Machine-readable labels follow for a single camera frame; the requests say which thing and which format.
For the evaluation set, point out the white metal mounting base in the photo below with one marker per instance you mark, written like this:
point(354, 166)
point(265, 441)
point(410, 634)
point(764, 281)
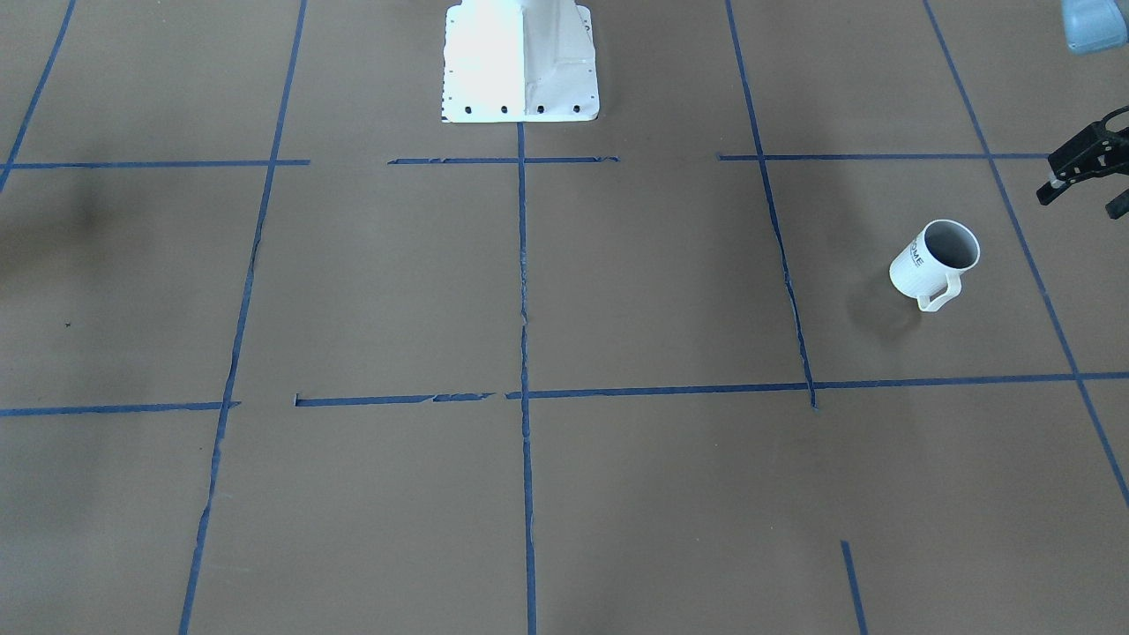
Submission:
point(519, 61)

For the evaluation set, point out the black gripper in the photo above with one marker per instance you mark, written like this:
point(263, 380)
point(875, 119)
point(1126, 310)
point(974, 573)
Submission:
point(1086, 153)

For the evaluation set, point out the white ribbed ceramic mug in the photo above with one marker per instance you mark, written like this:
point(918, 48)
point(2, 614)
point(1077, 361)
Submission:
point(930, 269)

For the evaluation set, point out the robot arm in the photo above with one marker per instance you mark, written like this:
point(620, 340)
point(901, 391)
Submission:
point(1092, 27)

